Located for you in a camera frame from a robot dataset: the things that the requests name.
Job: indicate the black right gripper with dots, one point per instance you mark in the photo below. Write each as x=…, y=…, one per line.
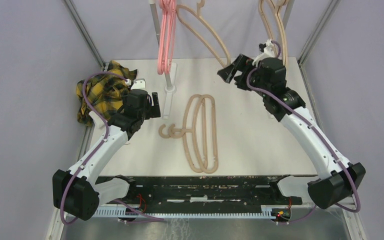
x=242, y=63

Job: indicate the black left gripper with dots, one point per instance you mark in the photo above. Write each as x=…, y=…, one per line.
x=153, y=111

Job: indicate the beige hanger bottom large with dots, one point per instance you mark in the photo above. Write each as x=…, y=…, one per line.
x=213, y=159

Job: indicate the beige hanger with left hook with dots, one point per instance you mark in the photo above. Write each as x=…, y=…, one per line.
x=188, y=159

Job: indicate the pink hanger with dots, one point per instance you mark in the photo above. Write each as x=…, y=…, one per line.
x=167, y=36
x=169, y=17
x=160, y=64

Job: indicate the beige hanger hung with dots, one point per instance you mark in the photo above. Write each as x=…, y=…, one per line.
x=276, y=8
x=265, y=19

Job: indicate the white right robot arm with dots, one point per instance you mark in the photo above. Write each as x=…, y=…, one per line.
x=338, y=178

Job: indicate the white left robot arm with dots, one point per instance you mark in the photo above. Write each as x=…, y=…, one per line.
x=76, y=190

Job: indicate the left white rack foot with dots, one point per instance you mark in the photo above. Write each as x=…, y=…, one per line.
x=169, y=94

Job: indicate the right grey rack pole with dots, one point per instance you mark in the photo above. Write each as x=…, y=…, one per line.
x=288, y=7

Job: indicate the grey rack pole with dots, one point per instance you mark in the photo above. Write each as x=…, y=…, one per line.
x=157, y=28
x=288, y=7

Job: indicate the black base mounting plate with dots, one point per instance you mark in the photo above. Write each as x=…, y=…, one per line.
x=207, y=194

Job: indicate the left grey rack pole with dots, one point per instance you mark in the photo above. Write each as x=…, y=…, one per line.
x=157, y=28

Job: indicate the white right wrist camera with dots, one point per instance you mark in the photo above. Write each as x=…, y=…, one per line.
x=269, y=49

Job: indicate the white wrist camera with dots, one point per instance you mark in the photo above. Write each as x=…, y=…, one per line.
x=269, y=49
x=136, y=84

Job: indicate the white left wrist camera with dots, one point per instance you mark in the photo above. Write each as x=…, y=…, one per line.
x=136, y=84

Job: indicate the white slotted cable duct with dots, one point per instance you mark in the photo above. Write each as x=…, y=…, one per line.
x=116, y=211

